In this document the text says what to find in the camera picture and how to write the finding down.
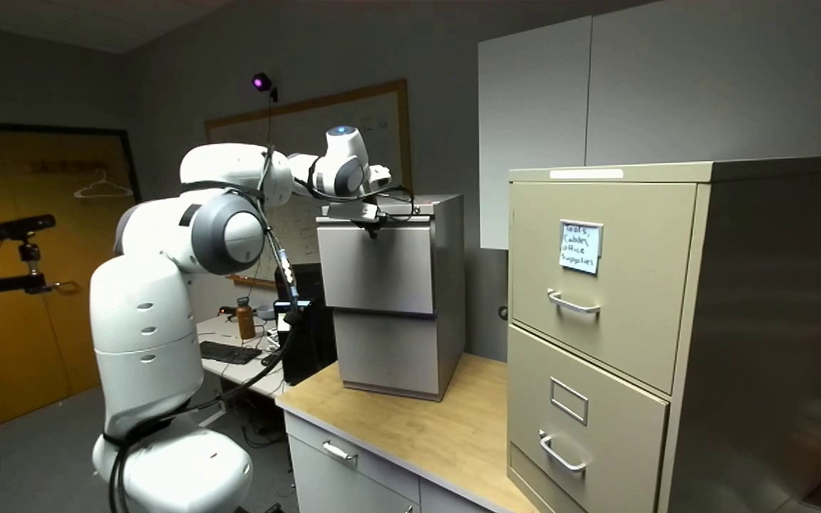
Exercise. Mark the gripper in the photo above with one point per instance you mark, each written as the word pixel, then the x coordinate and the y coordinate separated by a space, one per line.
pixel 371 226

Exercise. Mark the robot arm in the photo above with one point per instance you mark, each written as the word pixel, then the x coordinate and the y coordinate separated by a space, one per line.
pixel 147 320

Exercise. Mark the grey cabinet open drawer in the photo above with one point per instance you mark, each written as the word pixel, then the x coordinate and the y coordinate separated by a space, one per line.
pixel 375 274

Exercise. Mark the grey cabinet closed drawer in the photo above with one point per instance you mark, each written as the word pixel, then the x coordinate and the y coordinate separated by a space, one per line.
pixel 385 353

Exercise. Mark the grey desk drawer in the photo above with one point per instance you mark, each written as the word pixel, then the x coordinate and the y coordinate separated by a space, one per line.
pixel 375 463

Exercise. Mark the beige drawer with note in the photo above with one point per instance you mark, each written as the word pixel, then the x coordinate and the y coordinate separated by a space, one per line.
pixel 631 328

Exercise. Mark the grey filing cabinet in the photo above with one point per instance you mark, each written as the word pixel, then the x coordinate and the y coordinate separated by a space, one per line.
pixel 446 285

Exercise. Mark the wood framed whiteboard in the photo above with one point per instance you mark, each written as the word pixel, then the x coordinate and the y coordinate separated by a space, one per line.
pixel 296 125

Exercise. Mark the brown bottle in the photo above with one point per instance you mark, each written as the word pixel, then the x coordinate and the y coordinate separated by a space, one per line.
pixel 246 322

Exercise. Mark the black keyboard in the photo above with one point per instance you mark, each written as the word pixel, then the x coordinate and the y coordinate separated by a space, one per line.
pixel 229 352

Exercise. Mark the white desk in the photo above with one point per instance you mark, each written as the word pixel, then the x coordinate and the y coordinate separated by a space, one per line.
pixel 239 374

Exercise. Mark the handwritten paper note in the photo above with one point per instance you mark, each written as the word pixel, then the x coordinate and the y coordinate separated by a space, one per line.
pixel 581 247

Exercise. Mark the white clothes hanger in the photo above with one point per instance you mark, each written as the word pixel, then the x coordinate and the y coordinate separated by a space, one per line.
pixel 102 189

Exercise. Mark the wooden door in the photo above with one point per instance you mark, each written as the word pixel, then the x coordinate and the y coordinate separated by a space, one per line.
pixel 18 335

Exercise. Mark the beige filing cabinet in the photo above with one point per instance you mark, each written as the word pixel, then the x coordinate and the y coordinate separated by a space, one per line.
pixel 760 320

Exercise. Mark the camera on mount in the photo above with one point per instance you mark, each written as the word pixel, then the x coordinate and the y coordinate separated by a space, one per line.
pixel 11 228
pixel 261 82

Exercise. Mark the beige drawer with label frame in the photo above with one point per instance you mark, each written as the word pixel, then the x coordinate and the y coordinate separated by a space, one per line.
pixel 617 434

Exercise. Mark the white wall cabinets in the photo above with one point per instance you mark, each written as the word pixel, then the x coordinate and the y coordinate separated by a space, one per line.
pixel 667 85

